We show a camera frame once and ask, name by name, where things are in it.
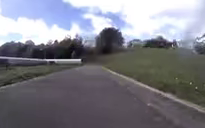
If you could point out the large dark tree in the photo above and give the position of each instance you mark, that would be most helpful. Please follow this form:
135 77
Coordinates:
109 40

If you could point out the grey asphalt path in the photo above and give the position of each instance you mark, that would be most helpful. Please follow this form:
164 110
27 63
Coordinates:
76 100

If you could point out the row of distant trees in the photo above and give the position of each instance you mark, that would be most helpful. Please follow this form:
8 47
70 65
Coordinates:
46 50

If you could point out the building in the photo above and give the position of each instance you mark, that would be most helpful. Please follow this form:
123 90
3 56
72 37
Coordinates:
158 42

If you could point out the concrete kerb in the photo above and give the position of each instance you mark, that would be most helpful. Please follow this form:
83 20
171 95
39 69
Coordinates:
156 91

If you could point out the grass slope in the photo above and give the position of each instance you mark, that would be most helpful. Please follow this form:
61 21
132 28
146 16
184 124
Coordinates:
163 68

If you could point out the white railing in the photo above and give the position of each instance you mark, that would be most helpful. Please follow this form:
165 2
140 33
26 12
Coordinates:
40 61

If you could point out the leaf-strewn grass verge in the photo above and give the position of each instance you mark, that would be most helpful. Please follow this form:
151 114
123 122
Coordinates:
20 74

